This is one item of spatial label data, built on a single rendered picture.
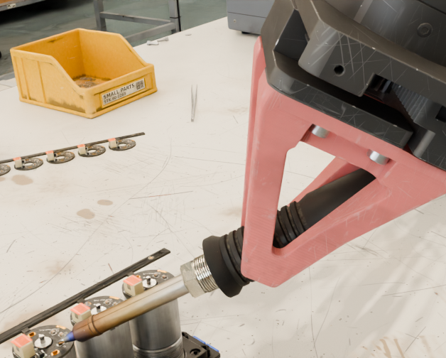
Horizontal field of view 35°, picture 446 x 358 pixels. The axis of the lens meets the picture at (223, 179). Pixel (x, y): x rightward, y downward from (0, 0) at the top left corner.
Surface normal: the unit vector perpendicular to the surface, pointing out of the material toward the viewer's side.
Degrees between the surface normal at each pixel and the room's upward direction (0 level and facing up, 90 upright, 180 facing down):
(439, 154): 91
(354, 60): 90
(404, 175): 109
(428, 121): 91
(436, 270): 0
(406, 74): 90
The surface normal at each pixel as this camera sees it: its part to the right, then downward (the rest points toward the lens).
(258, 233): -0.08, 0.56
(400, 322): -0.07, -0.91
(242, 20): -0.72, 0.34
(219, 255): 0.21, -0.51
